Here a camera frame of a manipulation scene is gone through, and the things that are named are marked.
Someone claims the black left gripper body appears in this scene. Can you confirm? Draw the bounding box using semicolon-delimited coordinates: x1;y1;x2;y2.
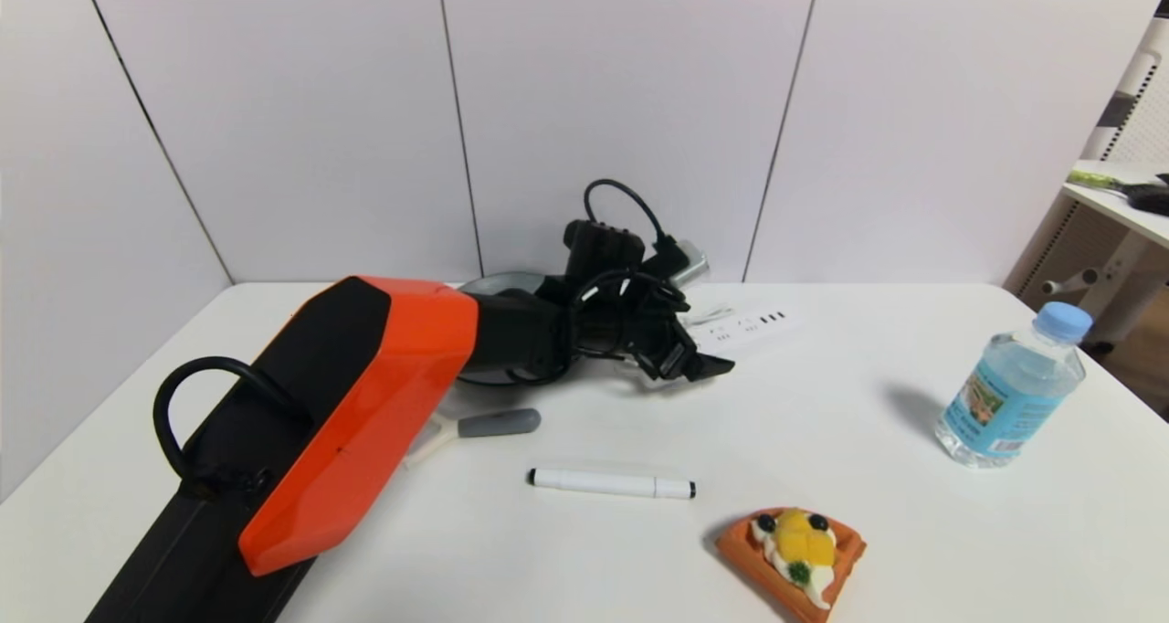
575;312;698;381

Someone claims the white power strip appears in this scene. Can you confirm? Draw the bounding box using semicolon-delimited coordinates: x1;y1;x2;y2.
685;301;805;350

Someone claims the gray round plate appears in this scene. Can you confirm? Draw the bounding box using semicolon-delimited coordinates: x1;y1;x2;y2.
457;271;567;388

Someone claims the white marker pen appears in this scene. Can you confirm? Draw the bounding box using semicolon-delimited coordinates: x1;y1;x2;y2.
527;467;698;500

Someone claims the orange toy waffle with fruit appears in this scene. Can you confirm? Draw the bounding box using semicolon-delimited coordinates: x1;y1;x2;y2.
715;508;868;623

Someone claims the water bottle with blue label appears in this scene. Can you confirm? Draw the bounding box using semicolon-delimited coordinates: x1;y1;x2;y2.
934;301;1094;470

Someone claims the black item on desk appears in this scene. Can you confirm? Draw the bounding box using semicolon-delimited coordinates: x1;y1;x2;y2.
1119;175;1169;217

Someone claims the white perforated panel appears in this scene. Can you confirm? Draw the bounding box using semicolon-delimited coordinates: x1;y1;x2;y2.
1082;0;1169;164

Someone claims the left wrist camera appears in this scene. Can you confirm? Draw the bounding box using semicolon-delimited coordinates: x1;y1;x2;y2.
563;219;711;286

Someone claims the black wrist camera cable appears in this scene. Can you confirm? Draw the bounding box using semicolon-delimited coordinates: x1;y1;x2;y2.
583;179;690;269

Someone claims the white peeler with gray handle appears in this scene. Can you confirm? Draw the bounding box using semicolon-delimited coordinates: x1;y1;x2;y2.
402;408;542;467

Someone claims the white desk with frame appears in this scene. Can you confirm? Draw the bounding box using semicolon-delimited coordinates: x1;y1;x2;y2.
1005;157;1169;350

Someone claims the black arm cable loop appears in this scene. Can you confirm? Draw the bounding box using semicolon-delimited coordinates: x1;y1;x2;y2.
153;356;311;501

